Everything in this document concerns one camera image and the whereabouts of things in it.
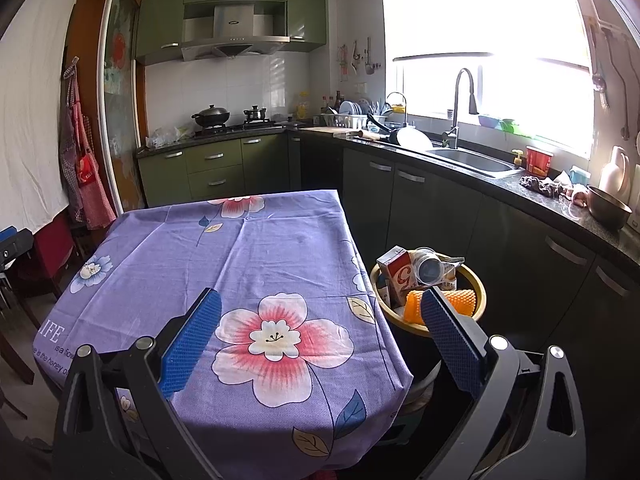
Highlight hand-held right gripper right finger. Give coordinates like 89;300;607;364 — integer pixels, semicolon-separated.
417;285;588;480

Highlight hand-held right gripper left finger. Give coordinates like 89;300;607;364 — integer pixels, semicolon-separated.
52;287;223;480

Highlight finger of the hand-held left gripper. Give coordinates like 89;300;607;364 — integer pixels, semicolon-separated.
0;226;35;273

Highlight orange foam net sleeve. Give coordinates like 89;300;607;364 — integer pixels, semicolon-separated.
404;287;475;323

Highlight black bin with yellow rim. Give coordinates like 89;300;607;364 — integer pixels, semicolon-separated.
370;259;488;381

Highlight small white jar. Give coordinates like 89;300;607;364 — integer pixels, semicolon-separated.
411;247;447;287

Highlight red white milk carton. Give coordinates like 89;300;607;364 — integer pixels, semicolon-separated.
376;245;416;308

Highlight red wooden chair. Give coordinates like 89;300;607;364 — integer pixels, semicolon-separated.
10;210;81;331

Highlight red checkered apron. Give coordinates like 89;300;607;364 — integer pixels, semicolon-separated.
67;75;117;231

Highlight dark checkered apron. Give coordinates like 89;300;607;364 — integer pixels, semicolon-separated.
59;80;83;223

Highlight purple floral tablecloth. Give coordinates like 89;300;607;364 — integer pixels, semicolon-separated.
32;189;415;480

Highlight white hanging cloth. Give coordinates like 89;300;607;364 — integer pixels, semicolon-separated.
0;0;80;233

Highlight black kitchen countertop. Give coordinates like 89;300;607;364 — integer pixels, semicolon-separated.
135;125;640;261

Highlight glass sliding door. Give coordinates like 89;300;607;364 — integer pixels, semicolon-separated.
96;0;147;216

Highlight green base cabinets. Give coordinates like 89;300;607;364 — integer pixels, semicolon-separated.
136;130;303;208

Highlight dark crumpled rag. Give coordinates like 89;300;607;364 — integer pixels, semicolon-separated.
519;175;576;200

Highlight steel sink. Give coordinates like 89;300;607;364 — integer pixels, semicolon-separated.
425;146;526;179

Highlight crumpled plastic bag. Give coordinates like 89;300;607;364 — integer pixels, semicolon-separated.
145;124;193;150

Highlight red cup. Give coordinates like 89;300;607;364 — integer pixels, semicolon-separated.
525;146;555;178

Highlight metal mixing bowl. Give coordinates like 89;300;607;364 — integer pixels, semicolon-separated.
585;185;633;232

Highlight white plate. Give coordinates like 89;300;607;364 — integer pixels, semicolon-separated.
387;126;435;151

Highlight gas stove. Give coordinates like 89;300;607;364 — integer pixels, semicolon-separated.
192;119;286;137

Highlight black wok with lid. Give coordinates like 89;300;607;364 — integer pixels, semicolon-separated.
191;104;232;128

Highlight white jug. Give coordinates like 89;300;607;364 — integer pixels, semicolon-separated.
598;146;632;201

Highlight tall metal faucet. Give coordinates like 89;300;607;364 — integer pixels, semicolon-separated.
441;67;480;150

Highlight wooden cutting board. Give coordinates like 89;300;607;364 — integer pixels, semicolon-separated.
300;126;361;137

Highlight white dish rack with dishes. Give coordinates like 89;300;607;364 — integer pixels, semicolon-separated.
321;100;381;130

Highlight row of condiment bottles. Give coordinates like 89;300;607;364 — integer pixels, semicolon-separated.
320;90;347;115

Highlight bright window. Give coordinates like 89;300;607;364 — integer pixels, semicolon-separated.
382;0;593;158

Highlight steel range hood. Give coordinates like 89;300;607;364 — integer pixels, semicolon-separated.
180;2;292;63

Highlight hanging long metal ladle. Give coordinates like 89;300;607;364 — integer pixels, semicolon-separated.
602;27;633;141

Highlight hanging metal skimmer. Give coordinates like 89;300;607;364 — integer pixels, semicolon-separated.
587;17;608;108

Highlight yellow basket with arched handle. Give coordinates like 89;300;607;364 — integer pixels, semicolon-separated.
385;91;410;128

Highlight green wall cabinets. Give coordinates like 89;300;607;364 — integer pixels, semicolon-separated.
134;0;328;66

